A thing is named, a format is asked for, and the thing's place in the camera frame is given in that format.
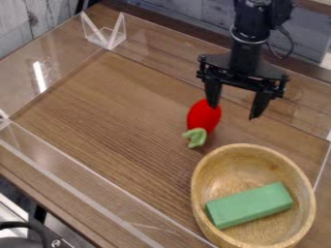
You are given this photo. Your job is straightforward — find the black metal table frame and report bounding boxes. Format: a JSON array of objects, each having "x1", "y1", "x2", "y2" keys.
[{"x1": 25, "y1": 201, "x2": 88, "y2": 248}]

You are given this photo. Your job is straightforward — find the wooden bowl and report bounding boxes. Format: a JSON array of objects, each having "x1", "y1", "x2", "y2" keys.
[{"x1": 189, "y1": 143, "x2": 315, "y2": 248}]

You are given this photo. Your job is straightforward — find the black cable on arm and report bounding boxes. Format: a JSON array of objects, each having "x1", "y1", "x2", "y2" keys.
[{"x1": 264, "y1": 25, "x2": 296, "y2": 61}]

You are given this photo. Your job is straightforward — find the black cable lower left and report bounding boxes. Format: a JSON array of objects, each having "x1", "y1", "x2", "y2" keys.
[{"x1": 0, "y1": 221, "x2": 46, "y2": 248}]

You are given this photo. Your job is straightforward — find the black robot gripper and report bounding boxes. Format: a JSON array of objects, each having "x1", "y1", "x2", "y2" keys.
[{"x1": 196, "y1": 41, "x2": 288, "y2": 119}]

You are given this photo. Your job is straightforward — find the green rectangular block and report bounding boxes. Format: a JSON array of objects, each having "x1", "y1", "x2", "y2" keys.
[{"x1": 204, "y1": 182, "x2": 293, "y2": 230}]

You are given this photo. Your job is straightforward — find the clear acrylic corner bracket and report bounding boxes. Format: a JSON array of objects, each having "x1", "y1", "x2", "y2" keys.
[{"x1": 80, "y1": 13, "x2": 126, "y2": 50}]

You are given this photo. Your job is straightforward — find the red plush strawberry toy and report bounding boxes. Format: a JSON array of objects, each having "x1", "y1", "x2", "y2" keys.
[{"x1": 183, "y1": 99, "x2": 223, "y2": 149}]

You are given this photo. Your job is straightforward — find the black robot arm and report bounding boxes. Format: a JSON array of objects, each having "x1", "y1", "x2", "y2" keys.
[{"x1": 196, "y1": 0, "x2": 293, "y2": 119}]

